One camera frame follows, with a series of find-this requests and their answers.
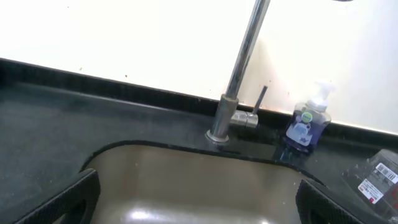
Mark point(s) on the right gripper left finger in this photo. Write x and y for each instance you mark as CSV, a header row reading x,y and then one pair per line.
x,y
74,196

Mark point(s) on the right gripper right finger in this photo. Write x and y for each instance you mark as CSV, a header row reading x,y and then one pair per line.
x,y
323,205

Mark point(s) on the clear plastic package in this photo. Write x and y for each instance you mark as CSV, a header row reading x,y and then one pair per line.
x,y
379,180

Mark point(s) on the blue soap bottle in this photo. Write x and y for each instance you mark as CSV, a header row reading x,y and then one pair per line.
x,y
306,130

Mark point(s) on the steel sink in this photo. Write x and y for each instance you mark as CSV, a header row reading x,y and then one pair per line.
x,y
192,180

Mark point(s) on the steel tap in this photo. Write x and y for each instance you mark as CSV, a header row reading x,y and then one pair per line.
x,y
224,118

